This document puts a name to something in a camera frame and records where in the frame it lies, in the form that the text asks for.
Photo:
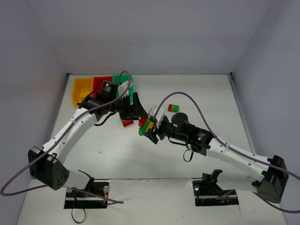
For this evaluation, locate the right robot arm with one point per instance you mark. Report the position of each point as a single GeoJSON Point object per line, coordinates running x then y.
{"type": "Point", "coordinates": [264, 175]}

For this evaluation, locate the red green lego block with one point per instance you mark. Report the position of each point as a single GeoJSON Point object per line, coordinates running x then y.
{"type": "Point", "coordinates": [173, 108]}

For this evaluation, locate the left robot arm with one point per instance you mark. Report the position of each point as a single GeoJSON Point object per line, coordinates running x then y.
{"type": "Point", "coordinates": [46, 163]}

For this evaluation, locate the red green yellow lego stack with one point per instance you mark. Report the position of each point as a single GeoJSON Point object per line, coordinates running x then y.
{"type": "Point", "coordinates": [126, 123]}

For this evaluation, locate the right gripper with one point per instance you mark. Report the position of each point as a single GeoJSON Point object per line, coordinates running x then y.
{"type": "Point", "coordinates": [154, 132]}

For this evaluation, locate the red plastic bin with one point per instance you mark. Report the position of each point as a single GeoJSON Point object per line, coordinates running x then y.
{"type": "Point", "coordinates": [98, 84]}

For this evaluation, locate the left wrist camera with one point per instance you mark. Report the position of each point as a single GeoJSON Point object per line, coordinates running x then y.
{"type": "Point", "coordinates": [123, 89]}

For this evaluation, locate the green plastic bin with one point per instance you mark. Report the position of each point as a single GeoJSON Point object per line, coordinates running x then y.
{"type": "Point", "coordinates": [123, 79]}

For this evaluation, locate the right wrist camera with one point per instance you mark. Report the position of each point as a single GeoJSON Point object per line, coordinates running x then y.
{"type": "Point", "coordinates": [157, 114]}

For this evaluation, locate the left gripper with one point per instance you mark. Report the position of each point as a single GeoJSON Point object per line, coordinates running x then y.
{"type": "Point", "coordinates": [135, 106]}

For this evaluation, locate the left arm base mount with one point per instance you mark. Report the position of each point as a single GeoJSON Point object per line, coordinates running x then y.
{"type": "Point", "coordinates": [79, 200]}

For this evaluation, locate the yellow plastic bin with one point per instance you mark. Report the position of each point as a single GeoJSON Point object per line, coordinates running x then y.
{"type": "Point", "coordinates": [81, 88]}

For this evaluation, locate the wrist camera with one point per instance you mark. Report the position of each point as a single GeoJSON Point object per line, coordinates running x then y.
{"type": "Point", "coordinates": [157, 114]}
{"type": "Point", "coordinates": [123, 89]}

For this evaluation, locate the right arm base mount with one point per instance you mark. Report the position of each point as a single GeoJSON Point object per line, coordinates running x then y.
{"type": "Point", "coordinates": [210, 194]}

